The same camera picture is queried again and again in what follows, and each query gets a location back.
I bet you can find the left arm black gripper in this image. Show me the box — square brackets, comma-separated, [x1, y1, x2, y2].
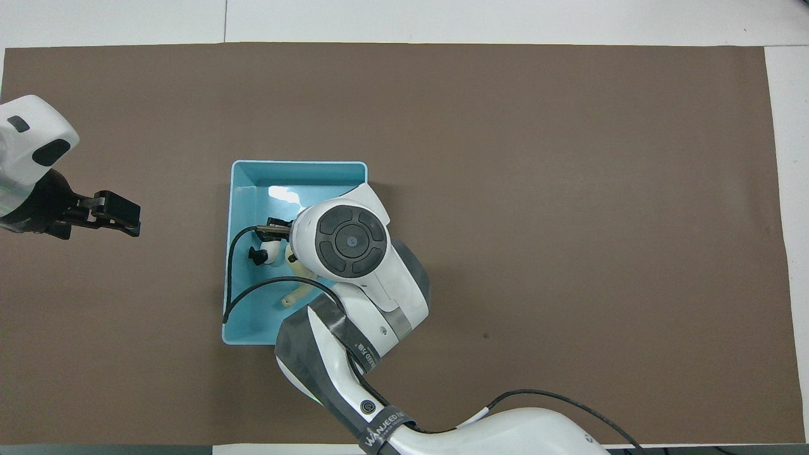
[13, 171, 141, 240]

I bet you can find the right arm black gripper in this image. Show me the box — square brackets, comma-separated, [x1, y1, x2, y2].
[256, 218, 296, 243]

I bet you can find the black white panda toy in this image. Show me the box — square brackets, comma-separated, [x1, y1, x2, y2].
[248, 235, 283, 267]

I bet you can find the cream camel toy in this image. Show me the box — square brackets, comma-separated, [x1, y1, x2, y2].
[281, 243, 324, 308]

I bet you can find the light blue storage box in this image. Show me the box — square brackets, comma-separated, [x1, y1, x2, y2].
[221, 161, 368, 346]

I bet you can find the brown table mat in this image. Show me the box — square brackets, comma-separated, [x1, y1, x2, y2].
[0, 43, 802, 447]

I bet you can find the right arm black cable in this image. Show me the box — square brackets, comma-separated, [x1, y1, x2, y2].
[222, 226, 645, 455]

